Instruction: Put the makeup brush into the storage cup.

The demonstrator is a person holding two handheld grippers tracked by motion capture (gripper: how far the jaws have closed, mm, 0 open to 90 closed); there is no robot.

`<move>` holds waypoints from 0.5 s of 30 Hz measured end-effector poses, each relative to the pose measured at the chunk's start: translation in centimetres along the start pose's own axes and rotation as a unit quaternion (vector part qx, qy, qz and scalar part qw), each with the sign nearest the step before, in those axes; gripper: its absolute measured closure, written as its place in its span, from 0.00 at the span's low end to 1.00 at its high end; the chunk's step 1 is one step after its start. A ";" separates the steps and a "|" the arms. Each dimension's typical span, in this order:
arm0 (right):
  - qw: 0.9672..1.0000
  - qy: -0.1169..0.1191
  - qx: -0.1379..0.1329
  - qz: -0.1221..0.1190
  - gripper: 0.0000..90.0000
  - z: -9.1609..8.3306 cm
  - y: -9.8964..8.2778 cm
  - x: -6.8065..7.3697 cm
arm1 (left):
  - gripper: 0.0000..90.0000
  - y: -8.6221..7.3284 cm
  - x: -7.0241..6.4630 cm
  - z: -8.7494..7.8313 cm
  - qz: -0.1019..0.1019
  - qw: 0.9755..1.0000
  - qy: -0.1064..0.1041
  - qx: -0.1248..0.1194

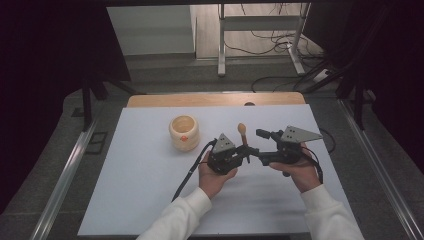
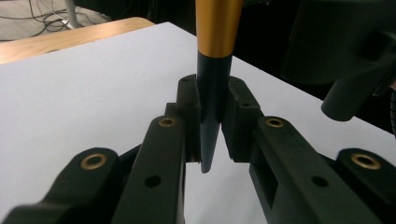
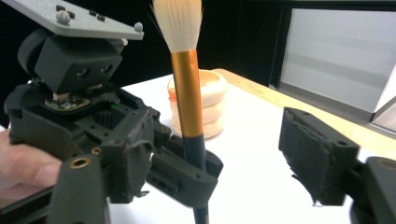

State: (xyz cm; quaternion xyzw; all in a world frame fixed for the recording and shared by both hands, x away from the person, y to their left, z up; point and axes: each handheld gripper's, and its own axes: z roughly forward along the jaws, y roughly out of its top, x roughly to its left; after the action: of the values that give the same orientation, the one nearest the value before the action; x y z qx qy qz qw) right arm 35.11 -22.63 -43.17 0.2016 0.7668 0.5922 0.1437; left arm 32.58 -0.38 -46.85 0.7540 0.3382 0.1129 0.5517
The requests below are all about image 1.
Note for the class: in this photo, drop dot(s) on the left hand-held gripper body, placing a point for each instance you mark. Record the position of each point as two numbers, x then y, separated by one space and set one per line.
222 156

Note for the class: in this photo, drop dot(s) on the person's right hand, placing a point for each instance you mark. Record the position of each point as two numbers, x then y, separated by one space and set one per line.
301 175

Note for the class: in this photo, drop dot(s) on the black floor plate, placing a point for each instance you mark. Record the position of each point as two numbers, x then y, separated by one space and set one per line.
96 142

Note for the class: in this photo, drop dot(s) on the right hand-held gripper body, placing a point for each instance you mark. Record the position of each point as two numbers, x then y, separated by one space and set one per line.
293 146

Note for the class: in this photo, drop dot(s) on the aluminium rail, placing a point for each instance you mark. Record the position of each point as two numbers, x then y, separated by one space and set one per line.
63 186
383 173

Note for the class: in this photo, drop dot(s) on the wooden spoon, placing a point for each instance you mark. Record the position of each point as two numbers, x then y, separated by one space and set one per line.
244 135

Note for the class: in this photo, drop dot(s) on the white metal stand frame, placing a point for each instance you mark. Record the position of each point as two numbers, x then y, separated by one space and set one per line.
256 23

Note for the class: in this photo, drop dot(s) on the person's left hand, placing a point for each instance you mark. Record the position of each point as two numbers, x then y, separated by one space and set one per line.
213 181

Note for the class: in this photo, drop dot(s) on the black stand legs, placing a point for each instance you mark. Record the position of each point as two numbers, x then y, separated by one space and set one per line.
90 96
358 106

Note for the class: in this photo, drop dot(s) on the dark curtain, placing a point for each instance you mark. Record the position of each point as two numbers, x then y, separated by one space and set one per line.
40 83
396 66

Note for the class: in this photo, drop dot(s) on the wooden table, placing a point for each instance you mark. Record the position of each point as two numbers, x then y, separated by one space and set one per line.
213 99

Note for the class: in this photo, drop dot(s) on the white power strip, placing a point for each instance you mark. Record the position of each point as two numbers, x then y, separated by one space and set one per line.
321 75

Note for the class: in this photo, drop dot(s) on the cream ribbed round pot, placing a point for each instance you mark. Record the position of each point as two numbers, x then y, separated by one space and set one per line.
184 133

